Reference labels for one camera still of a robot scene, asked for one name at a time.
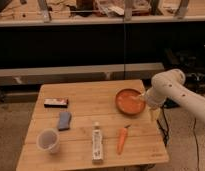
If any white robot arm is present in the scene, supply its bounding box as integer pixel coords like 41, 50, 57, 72
143, 69, 205, 124

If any orange toy carrot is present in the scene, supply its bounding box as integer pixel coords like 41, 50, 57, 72
117, 125, 129, 155

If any white tube with cap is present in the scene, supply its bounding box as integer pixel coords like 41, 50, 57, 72
92, 122, 103, 163

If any wooden folding table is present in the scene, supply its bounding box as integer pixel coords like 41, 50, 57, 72
16, 80, 169, 171

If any blue sponge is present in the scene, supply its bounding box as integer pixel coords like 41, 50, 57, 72
57, 112, 71, 131

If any dark rectangular box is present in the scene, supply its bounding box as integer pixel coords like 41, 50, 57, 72
44, 98, 68, 108

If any clear plastic cup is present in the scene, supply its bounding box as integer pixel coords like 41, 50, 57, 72
36, 128, 59, 154

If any long metal shelf rack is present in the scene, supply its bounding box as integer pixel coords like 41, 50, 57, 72
0, 0, 205, 86

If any black cable on floor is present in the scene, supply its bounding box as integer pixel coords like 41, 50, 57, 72
157, 108, 202, 171

